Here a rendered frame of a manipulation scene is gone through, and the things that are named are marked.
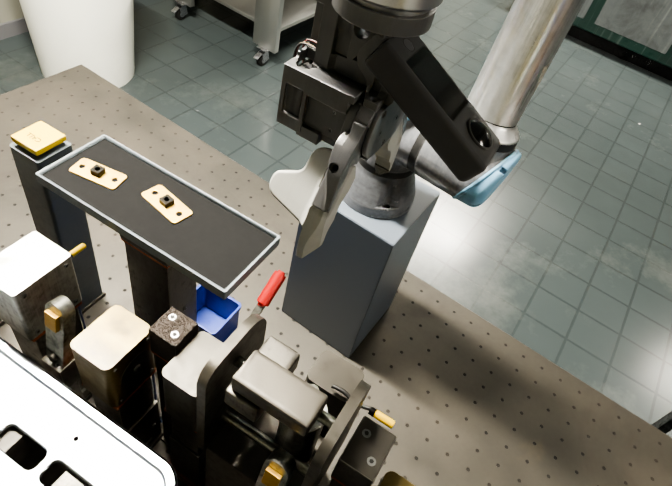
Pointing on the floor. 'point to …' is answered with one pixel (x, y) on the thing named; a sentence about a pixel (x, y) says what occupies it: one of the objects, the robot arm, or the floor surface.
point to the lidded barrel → (81, 26)
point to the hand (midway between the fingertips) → (349, 215)
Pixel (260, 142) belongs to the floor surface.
